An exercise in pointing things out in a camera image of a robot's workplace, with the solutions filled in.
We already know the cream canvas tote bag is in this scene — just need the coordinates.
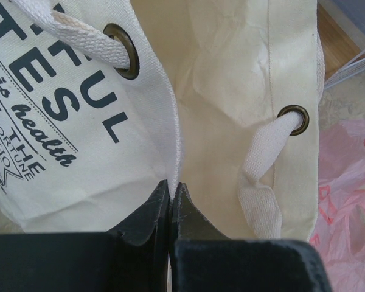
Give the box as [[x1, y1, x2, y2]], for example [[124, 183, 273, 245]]
[[0, 1, 324, 241]]

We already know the pink plastic grocery bag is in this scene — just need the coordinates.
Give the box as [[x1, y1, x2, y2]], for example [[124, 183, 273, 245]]
[[310, 120, 365, 291]]

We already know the white wire shelf rack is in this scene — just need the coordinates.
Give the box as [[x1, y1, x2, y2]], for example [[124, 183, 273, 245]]
[[324, 49, 365, 89]]

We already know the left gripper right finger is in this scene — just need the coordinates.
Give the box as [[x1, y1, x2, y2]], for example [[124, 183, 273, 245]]
[[170, 184, 332, 292]]

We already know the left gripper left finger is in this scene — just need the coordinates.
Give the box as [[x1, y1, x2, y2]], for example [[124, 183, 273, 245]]
[[0, 181, 169, 291]]

